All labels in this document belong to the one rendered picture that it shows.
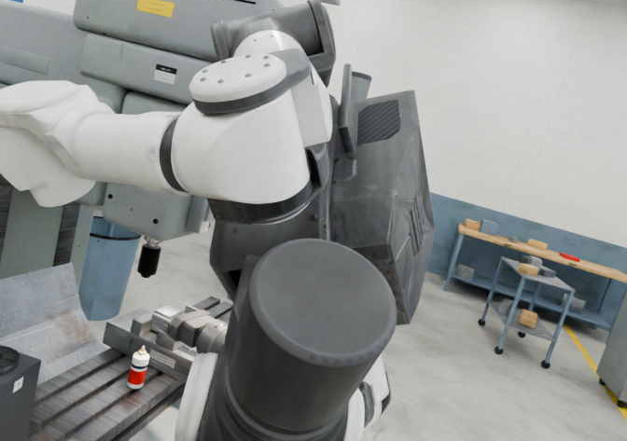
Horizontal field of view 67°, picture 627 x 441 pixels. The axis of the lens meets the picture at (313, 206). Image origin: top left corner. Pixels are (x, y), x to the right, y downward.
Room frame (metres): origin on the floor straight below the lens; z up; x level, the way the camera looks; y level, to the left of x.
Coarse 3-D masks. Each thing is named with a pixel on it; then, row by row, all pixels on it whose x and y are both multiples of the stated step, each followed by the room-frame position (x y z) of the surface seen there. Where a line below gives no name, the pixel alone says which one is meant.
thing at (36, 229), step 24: (24, 192) 1.20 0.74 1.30; (0, 216) 1.14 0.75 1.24; (24, 216) 1.22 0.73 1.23; (48, 216) 1.29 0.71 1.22; (72, 216) 1.37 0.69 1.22; (0, 240) 1.15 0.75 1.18; (24, 240) 1.23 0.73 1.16; (48, 240) 1.30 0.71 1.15; (72, 240) 1.39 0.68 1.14; (0, 264) 1.17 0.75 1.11; (24, 264) 1.24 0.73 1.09; (48, 264) 1.32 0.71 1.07
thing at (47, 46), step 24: (0, 0) 1.18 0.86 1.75; (0, 24) 1.17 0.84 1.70; (24, 24) 1.15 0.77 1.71; (48, 24) 1.13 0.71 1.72; (72, 24) 1.12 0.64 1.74; (0, 48) 1.16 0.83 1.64; (24, 48) 1.15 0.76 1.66; (48, 48) 1.13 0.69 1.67; (72, 48) 1.11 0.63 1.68; (0, 72) 1.16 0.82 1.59; (24, 72) 1.14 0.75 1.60; (48, 72) 1.13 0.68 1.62; (72, 72) 1.11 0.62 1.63; (120, 96) 1.09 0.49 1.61
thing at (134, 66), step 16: (96, 48) 1.08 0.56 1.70; (112, 48) 1.07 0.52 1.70; (128, 48) 1.06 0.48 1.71; (144, 48) 1.05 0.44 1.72; (96, 64) 1.08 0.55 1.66; (112, 64) 1.07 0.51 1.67; (128, 64) 1.06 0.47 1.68; (144, 64) 1.05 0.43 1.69; (160, 64) 1.04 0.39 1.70; (176, 64) 1.03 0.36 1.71; (192, 64) 1.02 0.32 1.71; (208, 64) 1.01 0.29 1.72; (112, 80) 1.07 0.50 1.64; (128, 80) 1.06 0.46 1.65; (144, 80) 1.05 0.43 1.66; (160, 80) 1.04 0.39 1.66; (176, 80) 1.03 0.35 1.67; (160, 96) 1.04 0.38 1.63; (176, 96) 1.02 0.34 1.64
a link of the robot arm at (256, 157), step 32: (288, 96) 0.38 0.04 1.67; (96, 128) 0.42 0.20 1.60; (128, 128) 0.40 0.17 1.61; (160, 128) 0.38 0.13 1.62; (192, 128) 0.37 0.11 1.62; (224, 128) 0.36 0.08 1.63; (256, 128) 0.36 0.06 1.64; (288, 128) 0.38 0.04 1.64; (96, 160) 0.41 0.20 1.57; (128, 160) 0.39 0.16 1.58; (160, 160) 0.38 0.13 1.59; (192, 160) 0.37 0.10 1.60; (224, 160) 0.36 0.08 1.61; (256, 160) 0.37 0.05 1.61; (288, 160) 0.39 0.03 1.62; (160, 192) 0.40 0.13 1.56; (192, 192) 0.39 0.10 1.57; (224, 192) 0.38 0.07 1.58; (256, 192) 0.38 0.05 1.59; (288, 192) 0.40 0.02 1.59
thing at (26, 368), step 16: (0, 352) 0.81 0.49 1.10; (16, 352) 0.82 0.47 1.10; (0, 368) 0.77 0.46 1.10; (16, 368) 0.80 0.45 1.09; (32, 368) 0.82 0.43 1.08; (0, 384) 0.74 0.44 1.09; (16, 384) 0.78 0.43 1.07; (32, 384) 0.83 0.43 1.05; (0, 400) 0.75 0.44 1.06; (16, 400) 0.79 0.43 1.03; (32, 400) 0.84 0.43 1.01; (0, 416) 0.75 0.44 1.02; (16, 416) 0.80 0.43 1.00; (0, 432) 0.76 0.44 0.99; (16, 432) 0.80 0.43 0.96
